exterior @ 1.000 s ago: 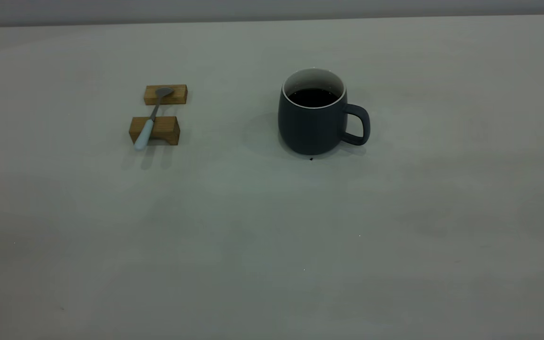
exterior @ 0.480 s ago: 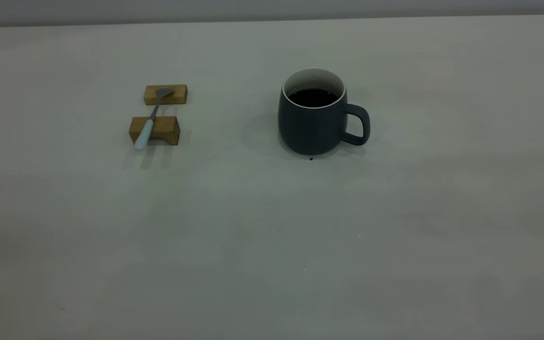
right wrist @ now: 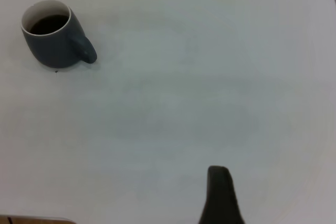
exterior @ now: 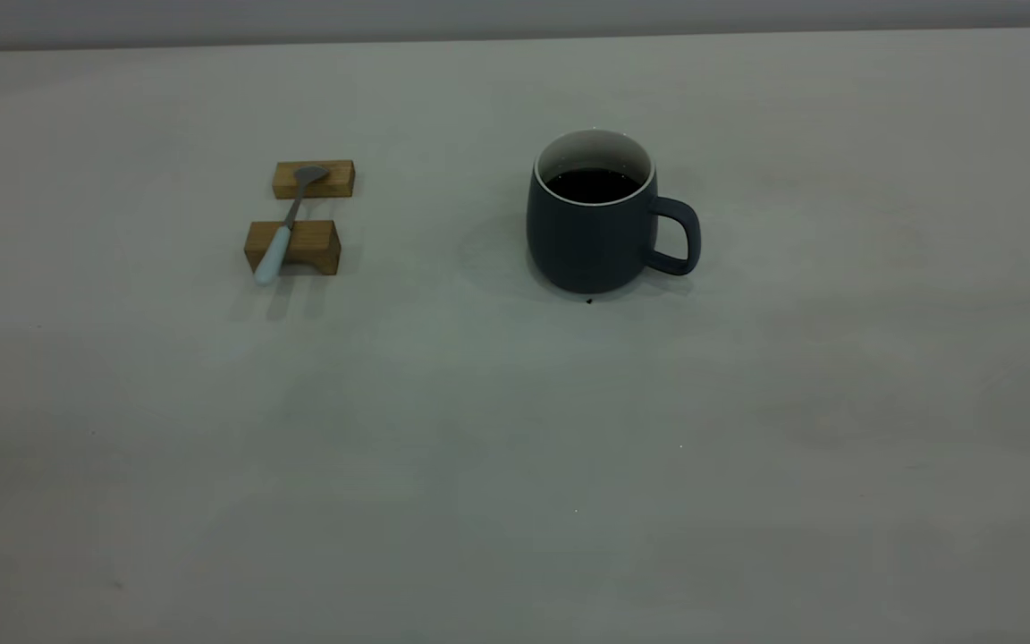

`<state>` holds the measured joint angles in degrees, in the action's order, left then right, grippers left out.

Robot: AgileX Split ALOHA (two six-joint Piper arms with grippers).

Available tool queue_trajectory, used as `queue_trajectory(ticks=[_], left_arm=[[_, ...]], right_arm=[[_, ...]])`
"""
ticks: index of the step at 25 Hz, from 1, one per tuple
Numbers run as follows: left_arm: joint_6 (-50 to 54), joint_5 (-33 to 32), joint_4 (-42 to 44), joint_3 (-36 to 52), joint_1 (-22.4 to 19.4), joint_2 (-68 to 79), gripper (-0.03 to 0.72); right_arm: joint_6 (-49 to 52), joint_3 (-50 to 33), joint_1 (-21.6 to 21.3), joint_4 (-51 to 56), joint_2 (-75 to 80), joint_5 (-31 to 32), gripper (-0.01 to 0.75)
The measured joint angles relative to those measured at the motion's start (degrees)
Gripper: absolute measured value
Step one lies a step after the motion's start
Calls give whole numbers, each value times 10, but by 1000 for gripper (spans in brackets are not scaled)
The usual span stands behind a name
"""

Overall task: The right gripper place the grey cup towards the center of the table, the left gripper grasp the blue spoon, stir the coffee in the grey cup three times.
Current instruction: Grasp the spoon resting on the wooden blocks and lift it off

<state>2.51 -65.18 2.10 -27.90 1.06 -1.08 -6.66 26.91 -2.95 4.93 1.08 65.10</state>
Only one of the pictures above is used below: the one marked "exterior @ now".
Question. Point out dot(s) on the flat rectangular wooden block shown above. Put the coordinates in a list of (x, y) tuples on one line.
[(336, 181)]

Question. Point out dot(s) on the arched wooden block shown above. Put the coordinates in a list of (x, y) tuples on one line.
[(314, 241)]

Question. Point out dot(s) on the dark grey ceramic cup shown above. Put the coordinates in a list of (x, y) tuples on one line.
[(586, 246)]

